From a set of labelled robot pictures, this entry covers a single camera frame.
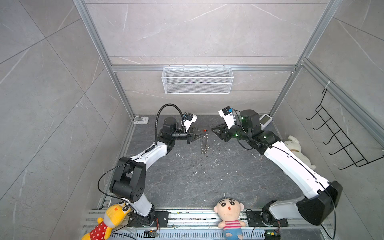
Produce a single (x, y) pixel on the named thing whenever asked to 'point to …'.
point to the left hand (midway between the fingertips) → (207, 133)
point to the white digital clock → (264, 120)
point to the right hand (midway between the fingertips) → (216, 127)
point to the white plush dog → (295, 146)
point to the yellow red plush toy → (113, 215)
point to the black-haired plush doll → (228, 210)
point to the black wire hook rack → (358, 159)
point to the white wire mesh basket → (197, 80)
